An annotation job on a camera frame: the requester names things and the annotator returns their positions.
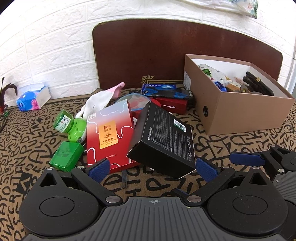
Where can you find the white pink glove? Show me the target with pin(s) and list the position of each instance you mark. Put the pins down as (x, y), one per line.
(99, 101)

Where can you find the dark brown wooden board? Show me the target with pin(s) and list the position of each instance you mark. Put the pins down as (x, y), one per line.
(133, 50)

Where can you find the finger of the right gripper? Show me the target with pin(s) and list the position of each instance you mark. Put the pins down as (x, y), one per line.
(265, 159)

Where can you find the black items in box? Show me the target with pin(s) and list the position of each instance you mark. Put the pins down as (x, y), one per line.
(255, 84)

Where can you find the dark red small box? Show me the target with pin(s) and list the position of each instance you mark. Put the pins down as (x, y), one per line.
(172, 105)

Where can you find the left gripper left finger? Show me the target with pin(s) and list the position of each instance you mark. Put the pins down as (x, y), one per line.
(89, 179)

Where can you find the green small box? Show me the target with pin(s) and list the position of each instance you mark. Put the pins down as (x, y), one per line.
(67, 156)

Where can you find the green bottle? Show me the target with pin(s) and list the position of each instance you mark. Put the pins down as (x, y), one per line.
(75, 128)

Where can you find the blue black packet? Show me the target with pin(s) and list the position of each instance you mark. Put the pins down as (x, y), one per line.
(166, 91)

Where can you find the floral plastic bag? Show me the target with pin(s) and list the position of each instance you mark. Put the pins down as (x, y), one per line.
(243, 7)

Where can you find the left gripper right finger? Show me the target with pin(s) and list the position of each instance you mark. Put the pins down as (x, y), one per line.
(216, 177)

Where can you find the blue tissue pack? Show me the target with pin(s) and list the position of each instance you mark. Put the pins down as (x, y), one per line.
(32, 97)

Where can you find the blue rimmed mesh net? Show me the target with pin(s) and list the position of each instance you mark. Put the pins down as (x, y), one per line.
(136, 101)

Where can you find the red gradient box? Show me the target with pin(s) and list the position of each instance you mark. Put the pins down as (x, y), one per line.
(109, 132)

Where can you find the patterned letter table cloth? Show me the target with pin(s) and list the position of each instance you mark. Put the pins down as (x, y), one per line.
(28, 142)

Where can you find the black product box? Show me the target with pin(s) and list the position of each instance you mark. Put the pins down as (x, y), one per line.
(162, 142)

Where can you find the christmas print cloth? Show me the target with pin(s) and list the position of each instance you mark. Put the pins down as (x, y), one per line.
(215, 75)

